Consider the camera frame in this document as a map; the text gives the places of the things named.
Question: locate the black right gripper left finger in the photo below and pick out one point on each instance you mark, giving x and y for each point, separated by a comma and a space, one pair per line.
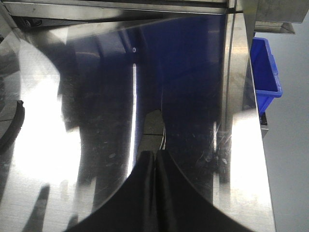
131, 207

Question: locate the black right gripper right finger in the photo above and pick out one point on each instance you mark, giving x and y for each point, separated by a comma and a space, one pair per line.
180, 208

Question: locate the small blue bin on floor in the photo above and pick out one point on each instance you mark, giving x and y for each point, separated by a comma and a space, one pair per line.
265, 73

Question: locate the stainless steel rack frame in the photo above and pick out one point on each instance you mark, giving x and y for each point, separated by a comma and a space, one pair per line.
267, 15

